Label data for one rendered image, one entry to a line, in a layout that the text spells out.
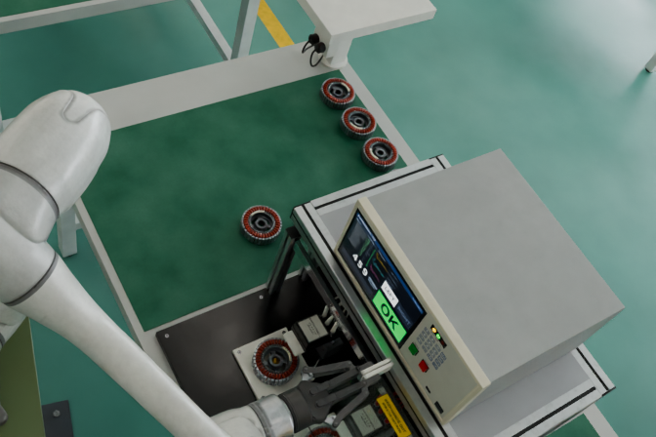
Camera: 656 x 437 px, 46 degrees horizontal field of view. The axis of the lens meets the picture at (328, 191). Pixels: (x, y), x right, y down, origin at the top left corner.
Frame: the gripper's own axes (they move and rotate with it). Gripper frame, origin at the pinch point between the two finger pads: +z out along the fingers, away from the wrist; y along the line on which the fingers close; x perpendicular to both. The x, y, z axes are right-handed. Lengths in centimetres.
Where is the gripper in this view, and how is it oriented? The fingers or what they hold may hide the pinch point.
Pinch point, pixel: (375, 371)
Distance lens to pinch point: 153.2
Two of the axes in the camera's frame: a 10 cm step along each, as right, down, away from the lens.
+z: 8.4, -2.9, 4.6
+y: 4.9, 7.7, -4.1
